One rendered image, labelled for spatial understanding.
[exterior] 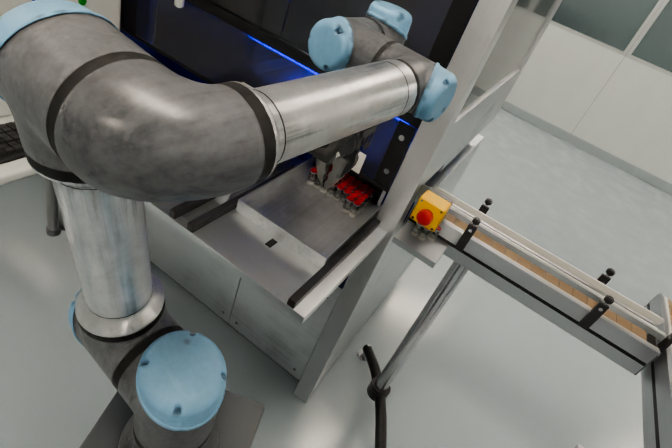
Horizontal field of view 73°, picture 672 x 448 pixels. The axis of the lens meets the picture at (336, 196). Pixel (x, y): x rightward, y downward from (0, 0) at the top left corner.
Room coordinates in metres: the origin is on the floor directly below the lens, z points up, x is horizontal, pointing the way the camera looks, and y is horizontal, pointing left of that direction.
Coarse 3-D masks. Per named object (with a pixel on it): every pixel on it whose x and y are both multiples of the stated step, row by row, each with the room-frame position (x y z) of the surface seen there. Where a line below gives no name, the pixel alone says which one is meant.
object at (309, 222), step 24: (264, 192) 0.94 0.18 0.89; (288, 192) 0.99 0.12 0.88; (312, 192) 1.03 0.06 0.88; (264, 216) 0.82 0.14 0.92; (288, 216) 0.89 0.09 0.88; (312, 216) 0.93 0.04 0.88; (336, 216) 0.96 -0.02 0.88; (360, 216) 1.00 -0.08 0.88; (288, 240) 0.79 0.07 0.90; (312, 240) 0.84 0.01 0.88; (336, 240) 0.87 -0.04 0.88
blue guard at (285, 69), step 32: (128, 0) 1.34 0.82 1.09; (160, 0) 1.29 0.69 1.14; (160, 32) 1.29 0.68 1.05; (192, 32) 1.24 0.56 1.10; (224, 32) 1.21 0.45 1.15; (192, 64) 1.24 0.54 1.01; (224, 64) 1.20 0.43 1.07; (256, 64) 1.16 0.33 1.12; (288, 64) 1.13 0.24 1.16; (384, 128) 1.03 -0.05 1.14; (416, 128) 1.00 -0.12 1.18
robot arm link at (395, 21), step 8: (376, 0) 0.79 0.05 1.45; (376, 8) 0.75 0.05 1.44; (384, 8) 0.75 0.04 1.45; (392, 8) 0.77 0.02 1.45; (400, 8) 0.79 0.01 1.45; (368, 16) 0.76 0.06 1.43; (376, 16) 0.75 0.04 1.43; (384, 16) 0.75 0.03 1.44; (392, 16) 0.74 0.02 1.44; (400, 16) 0.76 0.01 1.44; (408, 16) 0.77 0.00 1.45; (384, 24) 0.74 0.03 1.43; (392, 24) 0.74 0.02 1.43; (400, 24) 0.75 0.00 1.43; (408, 24) 0.76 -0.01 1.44; (384, 32) 0.73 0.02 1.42; (392, 32) 0.75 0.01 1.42; (400, 32) 0.75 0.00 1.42; (400, 40) 0.76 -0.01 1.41
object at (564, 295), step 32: (448, 224) 1.05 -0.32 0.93; (480, 224) 1.05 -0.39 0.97; (448, 256) 1.03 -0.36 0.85; (480, 256) 1.01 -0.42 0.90; (512, 256) 1.02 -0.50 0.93; (544, 256) 1.04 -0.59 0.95; (512, 288) 0.97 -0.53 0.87; (544, 288) 0.95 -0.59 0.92; (576, 288) 0.95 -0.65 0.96; (608, 288) 0.99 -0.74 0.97; (576, 320) 0.91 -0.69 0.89; (608, 320) 0.90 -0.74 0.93; (640, 320) 0.90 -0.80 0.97; (608, 352) 0.88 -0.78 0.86; (640, 352) 0.86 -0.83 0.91
